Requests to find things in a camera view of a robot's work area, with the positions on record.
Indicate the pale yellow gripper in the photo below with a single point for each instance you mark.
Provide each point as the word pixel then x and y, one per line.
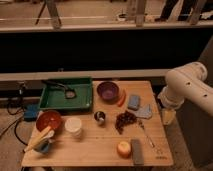
pixel 168 116

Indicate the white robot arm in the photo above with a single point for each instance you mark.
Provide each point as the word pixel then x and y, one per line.
pixel 185 83

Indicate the black strainer in tray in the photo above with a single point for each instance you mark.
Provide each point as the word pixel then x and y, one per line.
pixel 68 92

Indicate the small metal cup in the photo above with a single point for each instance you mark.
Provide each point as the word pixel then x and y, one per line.
pixel 100 117

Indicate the wooden spatula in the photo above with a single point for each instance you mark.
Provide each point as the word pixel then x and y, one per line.
pixel 37 139

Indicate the metal fork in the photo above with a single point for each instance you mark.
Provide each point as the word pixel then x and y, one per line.
pixel 140 123

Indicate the white plastic cup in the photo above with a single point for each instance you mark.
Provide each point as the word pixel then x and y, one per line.
pixel 74 126

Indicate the blue box on floor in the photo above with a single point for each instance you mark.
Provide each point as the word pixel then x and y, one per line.
pixel 31 112

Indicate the bunch of dark grapes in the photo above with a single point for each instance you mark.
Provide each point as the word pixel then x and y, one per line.
pixel 123 120

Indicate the small blue cup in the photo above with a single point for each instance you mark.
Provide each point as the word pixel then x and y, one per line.
pixel 43 147

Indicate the green plastic tray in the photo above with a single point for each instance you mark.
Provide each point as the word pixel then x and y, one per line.
pixel 53 97

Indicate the grey rectangular block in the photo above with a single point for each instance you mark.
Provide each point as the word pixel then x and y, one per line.
pixel 136 152

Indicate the yellow red apple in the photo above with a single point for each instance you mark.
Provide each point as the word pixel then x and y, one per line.
pixel 124 149

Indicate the purple bowl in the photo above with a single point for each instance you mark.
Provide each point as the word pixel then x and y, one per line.
pixel 108 91

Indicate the orange carrot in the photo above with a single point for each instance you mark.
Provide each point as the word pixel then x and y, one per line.
pixel 122 98

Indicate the blue sponge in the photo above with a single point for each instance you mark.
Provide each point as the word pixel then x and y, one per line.
pixel 134 102

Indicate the red bowl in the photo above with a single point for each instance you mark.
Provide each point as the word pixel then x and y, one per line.
pixel 50 118

